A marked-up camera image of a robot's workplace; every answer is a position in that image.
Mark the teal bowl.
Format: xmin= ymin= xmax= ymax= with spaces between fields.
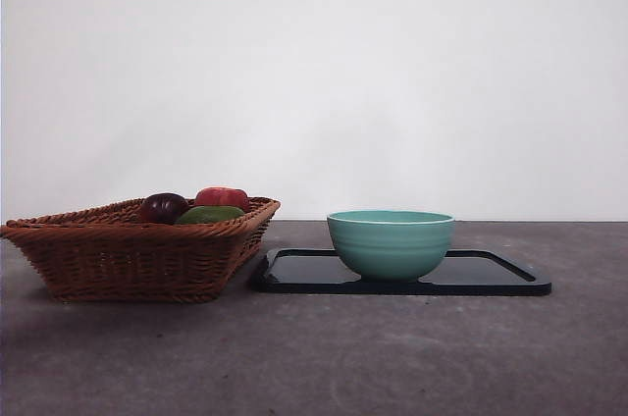
xmin=326 ymin=210 xmax=456 ymax=283

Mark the red apple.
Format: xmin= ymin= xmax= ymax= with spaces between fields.
xmin=193 ymin=185 xmax=250 ymax=211

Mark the green mango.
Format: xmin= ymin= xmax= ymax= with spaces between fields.
xmin=175 ymin=204 xmax=245 ymax=226

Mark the dark purple fruit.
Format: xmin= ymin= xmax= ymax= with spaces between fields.
xmin=138 ymin=191 xmax=190 ymax=225

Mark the dark green tray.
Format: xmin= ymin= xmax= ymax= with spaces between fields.
xmin=250 ymin=247 xmax=553 ymax=296

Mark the brown wicker basket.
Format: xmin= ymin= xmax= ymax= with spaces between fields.
xmin=0 ymin=195 xmax=282 ymax=304

